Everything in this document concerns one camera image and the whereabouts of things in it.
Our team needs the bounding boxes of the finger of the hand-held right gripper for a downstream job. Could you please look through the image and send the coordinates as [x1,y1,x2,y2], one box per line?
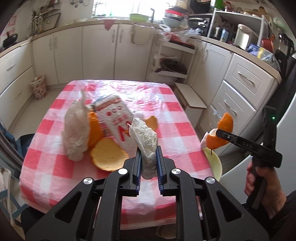
[216,129,256,151]

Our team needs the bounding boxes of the round orange peel cup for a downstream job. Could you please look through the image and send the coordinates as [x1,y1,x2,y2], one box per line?
[90,138,130,172]

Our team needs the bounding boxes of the white red printed packet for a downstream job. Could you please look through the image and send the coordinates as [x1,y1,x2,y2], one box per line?
[92,95,139,154]

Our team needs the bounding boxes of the blue cloth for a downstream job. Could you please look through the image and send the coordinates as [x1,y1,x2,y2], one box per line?
[0,125,15,150]

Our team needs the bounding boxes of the dark frying pan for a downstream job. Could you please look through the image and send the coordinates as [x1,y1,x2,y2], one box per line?
[154,59,187,75]

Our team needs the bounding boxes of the hanging utensil rack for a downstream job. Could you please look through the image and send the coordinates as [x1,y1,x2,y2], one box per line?
[31,9,61,36]

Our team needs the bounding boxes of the white tissue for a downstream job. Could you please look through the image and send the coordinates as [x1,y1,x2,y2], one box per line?
[128,118,159,179]

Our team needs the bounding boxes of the clear plastic bags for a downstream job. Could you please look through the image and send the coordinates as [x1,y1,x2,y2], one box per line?
[159,24,202,42]

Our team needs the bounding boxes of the white stove side cabinets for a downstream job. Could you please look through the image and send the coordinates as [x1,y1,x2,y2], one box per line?
[0,39,36,130]

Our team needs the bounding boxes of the floral waste basket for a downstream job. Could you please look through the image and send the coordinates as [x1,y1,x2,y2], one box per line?
[30,75,47,100]

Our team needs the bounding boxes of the white open shelf rack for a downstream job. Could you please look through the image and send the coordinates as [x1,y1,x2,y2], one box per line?
[146,38,197,84]

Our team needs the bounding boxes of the red pot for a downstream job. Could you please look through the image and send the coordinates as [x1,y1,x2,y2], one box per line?
[261,38,276,53]

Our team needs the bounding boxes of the green basin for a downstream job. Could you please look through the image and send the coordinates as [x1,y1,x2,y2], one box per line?
[129,13,150,22]

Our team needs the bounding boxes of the thick orange peel chunk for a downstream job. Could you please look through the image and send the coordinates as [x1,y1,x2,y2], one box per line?
[87,111,104,150]

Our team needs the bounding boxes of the white storage canister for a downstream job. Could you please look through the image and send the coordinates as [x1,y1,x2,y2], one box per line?
[234,24,253,50]

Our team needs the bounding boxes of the white drawer cabinet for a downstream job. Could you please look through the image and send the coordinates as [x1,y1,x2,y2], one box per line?
[196,40,282,154]

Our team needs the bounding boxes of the kitchen window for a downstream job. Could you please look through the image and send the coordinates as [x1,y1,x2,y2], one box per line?
[92,0,176,19]

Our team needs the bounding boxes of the pink wall stickers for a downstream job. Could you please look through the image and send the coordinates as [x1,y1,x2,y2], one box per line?
[6,14,19,32]

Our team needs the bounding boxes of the small orange peel piece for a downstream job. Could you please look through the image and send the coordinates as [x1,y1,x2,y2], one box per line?
[144,116,158,129]

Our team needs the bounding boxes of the curled orange peel strip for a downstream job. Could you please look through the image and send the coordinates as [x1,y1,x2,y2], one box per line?
[200,113,234,149]

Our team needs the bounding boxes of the white window wall cabinets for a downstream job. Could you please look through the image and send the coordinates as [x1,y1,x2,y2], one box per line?
[31,22,158,85]

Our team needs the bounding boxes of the blue packet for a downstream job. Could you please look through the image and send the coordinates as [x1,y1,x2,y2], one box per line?
[247,44,262,56]

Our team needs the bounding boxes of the black wok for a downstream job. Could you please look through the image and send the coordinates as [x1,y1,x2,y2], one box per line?
[2,32,18,48]

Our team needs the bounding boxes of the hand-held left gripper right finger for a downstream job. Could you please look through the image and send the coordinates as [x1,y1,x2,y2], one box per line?
[156,146,270,241]

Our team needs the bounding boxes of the pale yellow bin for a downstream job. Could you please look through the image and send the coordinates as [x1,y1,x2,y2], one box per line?
[203,148,223,182]

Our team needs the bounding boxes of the person's right forearm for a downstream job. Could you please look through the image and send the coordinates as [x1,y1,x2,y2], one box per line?
[240,192,296,241]

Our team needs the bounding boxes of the stack of bowls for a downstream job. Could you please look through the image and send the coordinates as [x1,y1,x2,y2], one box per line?
[163,9,186,28]

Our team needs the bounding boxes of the white wooden stool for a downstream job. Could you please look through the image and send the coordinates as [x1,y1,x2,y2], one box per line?
[174,83,207,127]

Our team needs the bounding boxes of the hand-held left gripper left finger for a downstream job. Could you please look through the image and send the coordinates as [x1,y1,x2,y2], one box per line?
[25,148,142,241]

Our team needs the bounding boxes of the red white checked tablecloth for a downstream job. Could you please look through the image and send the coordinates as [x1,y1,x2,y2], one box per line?
[18,80,214,230]

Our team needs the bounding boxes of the black chair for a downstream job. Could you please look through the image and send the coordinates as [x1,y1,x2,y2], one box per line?
[274,33,296,93]

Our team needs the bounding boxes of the white countertop shelf unit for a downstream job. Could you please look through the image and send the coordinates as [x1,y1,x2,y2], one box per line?
[207,8,273,48]

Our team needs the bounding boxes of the tall white plastic bag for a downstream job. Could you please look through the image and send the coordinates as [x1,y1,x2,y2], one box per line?
[61,89,91,161]

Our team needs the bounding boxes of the person's right hand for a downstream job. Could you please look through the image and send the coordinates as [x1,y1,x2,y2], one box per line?
[244,160,287,220]

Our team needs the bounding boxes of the white appliance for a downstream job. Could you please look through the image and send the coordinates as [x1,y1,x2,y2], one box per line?
[276,86,296,194]

